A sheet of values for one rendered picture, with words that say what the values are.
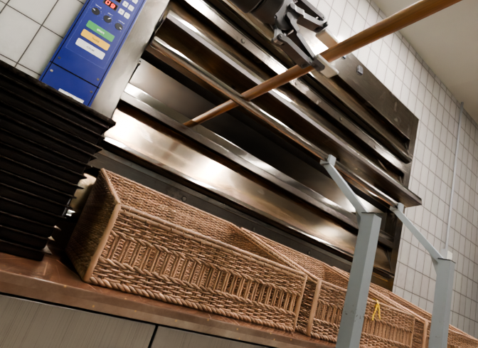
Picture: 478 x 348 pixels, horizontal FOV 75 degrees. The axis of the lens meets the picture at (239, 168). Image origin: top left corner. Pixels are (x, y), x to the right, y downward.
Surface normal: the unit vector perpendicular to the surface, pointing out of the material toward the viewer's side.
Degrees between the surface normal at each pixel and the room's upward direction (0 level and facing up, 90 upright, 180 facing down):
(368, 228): 90
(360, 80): 90
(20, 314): 90
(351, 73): 90
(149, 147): 70
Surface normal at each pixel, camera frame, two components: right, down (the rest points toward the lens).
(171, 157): 0.62, -0.39
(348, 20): 0.55, -0.08
